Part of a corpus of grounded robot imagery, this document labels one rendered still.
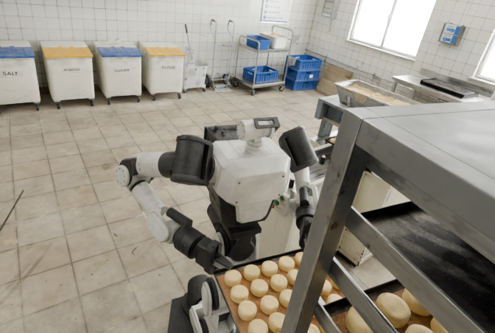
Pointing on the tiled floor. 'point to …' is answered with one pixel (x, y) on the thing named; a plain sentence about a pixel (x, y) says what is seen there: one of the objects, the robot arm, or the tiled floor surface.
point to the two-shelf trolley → (266, 65)
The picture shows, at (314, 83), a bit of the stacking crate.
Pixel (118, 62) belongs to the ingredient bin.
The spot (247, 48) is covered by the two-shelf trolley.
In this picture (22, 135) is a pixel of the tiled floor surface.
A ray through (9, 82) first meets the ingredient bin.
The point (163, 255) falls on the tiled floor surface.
